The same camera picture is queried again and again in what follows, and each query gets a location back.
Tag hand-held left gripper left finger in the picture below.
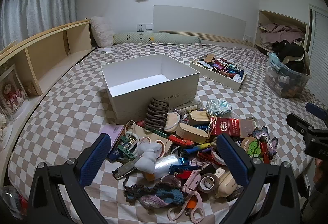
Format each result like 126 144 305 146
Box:
27 133 112 224

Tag white cardboard box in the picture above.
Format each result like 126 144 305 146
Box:
100 53 200 124

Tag silver foil packet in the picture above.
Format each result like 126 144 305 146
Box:
154 154 180 179

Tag red gift packet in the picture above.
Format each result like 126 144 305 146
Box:
210 118 248 136

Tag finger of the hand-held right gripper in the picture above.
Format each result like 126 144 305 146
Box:
305 102 328 119
286 113 321 141

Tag brown hair tie bundle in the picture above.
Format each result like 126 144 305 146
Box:
144 97 170 133

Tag black silver stapler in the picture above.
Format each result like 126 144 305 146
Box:
113 162 137 180

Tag shallow white box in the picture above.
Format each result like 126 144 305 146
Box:
189 53 247 91

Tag blue yellow lighter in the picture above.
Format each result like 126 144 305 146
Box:
183 143 212 154

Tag wooden wardrobe shelf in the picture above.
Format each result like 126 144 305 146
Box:
254 10 310 55

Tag red lighter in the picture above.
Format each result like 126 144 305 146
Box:
259 142 271 165

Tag round turtle coaster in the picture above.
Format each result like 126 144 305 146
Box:
241 137 261 158

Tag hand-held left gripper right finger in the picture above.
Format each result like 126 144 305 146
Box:
216 133 301 224

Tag blue brown crochet owl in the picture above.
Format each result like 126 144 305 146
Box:
123 180 188 211

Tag grey curtain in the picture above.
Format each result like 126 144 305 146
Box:
0 0 78 52

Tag pink clothes pile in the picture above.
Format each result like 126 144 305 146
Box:
260 23 304 47

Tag small oval wooden box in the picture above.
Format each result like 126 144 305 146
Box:
188 110 211 126

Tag orange rimmed ring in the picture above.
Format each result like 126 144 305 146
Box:
138 136 152 156
153 139 166 157

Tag square wooden coaster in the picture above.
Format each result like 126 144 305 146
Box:
241 119 257 136

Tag pink booklet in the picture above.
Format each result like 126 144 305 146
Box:
99 123 125 148

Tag brown tape roll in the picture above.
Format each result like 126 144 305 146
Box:
198 173 220 193

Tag white rimmed round hoop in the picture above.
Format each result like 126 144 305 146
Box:
164 111 181 133

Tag purple crochet piece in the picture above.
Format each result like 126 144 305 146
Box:
252 127 269 140
266 136 279 156

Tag white gauze bundle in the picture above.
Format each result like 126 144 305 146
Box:
134 140 164 172

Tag black bag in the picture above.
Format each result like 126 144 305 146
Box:
272 39 311 74

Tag framed doll display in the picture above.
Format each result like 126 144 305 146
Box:
0 64 30 122

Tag checkered bed sheet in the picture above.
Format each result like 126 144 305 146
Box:
8 43 318 224

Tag assorted small trinkets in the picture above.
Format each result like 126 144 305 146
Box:
196 54 245 83

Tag wooden bedside shelf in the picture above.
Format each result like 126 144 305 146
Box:
0 19 97 122

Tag pink scissors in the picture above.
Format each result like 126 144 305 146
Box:
167 169 205 224

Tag white louvered door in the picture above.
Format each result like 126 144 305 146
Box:
306 4 328 102

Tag fluffy white pillow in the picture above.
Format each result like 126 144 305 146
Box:
90 16 115 48

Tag clear tube bottle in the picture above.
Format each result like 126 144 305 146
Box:
177 101 202 115

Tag cream earphone case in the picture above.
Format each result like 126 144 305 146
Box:
217 171 244 198

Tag green bolster pillow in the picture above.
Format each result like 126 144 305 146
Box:
113 31 201 45

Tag red pocket knife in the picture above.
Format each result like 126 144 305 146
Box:
168 134 194 148

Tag beige cardboard piece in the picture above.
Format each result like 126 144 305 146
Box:
124 122 174 156

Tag large oval wooden box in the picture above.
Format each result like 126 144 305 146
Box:
175 123 209 144

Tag clear plastic storage bin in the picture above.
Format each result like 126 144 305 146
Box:
265 52 312 99

